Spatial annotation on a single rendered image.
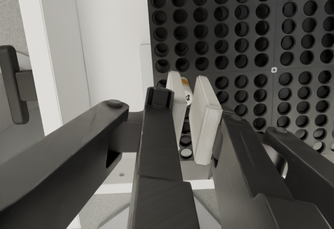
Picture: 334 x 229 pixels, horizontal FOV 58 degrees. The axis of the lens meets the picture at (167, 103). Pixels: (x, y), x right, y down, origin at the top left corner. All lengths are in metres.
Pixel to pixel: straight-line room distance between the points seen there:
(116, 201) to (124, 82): 1.14
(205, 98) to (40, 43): 0.16
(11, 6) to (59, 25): 1.02
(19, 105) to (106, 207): 1.21
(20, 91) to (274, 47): 0.23
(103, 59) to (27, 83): 0.09
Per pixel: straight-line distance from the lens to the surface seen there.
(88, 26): 0.35
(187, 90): 0.20
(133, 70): 0.35
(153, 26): 0.27
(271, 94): 0.30
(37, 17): 0.27
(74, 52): 0.33
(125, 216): 1.46
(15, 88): 0.30
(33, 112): 0.99
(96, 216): 1.52
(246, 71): 0.29
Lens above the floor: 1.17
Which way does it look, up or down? 73 degrees down
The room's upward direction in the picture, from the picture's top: 178 degrees counter-clockwise
